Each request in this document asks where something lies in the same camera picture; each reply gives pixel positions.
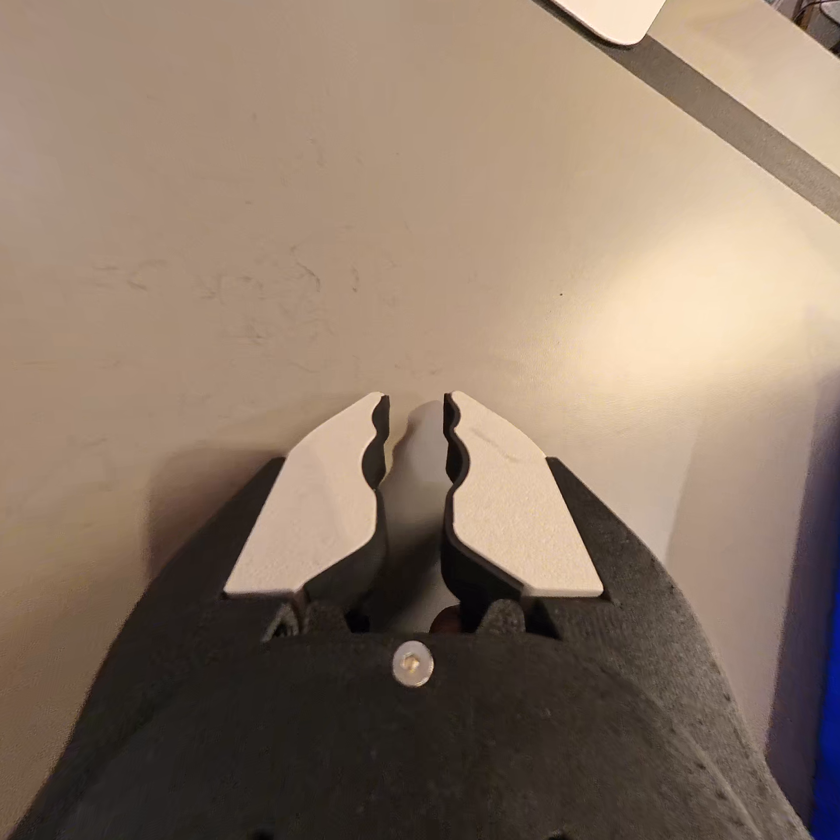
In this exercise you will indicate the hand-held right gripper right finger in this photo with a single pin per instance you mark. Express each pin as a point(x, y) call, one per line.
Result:
point(525, 518)

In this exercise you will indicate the person's right hand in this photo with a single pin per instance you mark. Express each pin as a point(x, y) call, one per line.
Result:
point(447, 620)

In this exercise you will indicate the white metal stand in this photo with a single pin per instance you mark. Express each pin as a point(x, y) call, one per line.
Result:
point(610, 16)

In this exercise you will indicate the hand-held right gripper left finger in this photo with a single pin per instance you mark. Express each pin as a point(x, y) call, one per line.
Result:
point(308, 518)

